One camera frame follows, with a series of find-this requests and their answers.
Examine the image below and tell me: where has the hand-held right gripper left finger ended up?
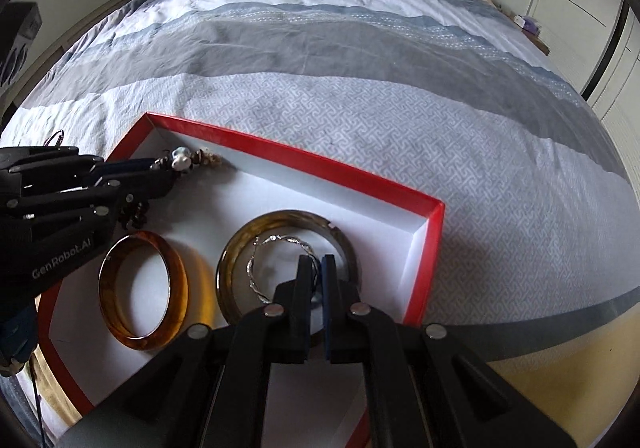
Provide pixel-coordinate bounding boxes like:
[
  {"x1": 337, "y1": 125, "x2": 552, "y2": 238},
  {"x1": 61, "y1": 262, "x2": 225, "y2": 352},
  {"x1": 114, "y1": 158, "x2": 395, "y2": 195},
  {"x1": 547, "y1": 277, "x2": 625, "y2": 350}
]
[{"x1": 57, "y1": 254, "x2": 313, "y2": 448}]

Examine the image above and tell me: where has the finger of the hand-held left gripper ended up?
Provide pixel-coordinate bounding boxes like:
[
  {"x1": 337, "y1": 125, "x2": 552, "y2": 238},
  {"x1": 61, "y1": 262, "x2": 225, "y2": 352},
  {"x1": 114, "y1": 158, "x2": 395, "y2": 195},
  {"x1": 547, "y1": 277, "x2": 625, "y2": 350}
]
[
  {"x1": 0, "y1": 145, "x2": 173, "y2": 189},
  {"x1": 0, "y1": 175, "x2": 177, "y2": 231}
]

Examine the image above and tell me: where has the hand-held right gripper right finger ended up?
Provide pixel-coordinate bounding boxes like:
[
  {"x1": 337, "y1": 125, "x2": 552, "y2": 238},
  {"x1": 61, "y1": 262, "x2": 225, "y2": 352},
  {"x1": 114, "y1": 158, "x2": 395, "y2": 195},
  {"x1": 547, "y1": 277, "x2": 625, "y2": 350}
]
[{"x1": 320, "y1": 254, "x2": 576, "y2": 448}]

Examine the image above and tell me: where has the beaded bracelet with blue bead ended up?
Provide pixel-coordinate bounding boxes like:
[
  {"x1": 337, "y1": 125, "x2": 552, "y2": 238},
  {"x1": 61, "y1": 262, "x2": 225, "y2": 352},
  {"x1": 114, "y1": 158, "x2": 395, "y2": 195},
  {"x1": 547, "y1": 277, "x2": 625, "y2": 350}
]
[{"x1": 117, "y1": 145, "x2": 226, "y2": 229}]

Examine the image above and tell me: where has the silver twisted bangle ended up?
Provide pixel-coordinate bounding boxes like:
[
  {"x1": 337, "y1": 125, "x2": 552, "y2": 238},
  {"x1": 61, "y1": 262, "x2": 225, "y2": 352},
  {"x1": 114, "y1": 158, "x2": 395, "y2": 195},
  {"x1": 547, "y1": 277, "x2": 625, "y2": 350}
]
[{"x1": 246, "y1": 234, "x2": 321, "y2": 306}]

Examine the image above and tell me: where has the red cardboard box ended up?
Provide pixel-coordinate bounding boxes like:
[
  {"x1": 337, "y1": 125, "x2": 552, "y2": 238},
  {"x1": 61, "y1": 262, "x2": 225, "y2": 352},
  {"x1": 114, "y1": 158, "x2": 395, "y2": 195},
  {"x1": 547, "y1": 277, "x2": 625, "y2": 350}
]
[{"x1": 37, "y1": 112, "x2": 446, "y2": 448}]

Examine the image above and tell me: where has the dark grey-brown bangle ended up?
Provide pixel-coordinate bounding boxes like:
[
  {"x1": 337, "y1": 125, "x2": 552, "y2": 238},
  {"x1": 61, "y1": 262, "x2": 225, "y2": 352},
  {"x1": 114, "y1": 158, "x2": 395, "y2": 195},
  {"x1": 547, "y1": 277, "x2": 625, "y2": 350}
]
[{"x1": 216, "y1": 209, "x2": 360, "y2": 346}]

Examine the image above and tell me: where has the amber bangle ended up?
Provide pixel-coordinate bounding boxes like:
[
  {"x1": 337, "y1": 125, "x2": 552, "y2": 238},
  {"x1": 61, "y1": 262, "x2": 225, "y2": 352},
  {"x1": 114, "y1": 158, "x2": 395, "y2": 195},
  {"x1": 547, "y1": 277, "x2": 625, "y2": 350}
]
[{"x1": 98, "y1": 231, "x2": 190, "y2": 353}]

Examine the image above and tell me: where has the striped duvet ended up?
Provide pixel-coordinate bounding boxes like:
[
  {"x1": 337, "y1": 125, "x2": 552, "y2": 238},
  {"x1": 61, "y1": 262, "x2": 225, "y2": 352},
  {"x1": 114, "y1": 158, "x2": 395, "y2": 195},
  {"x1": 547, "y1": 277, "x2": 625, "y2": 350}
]
[{"x1": 0, "y1": 0, "x2": 640, "y2": 448}]

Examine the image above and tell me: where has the black cable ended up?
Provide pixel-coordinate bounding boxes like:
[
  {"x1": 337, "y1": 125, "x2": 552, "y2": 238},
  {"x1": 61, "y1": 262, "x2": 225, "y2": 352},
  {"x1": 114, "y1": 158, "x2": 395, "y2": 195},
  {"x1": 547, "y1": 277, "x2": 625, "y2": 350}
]
[{"x1": 29, "y1": 353, "x2": 52, "y2": 448}]

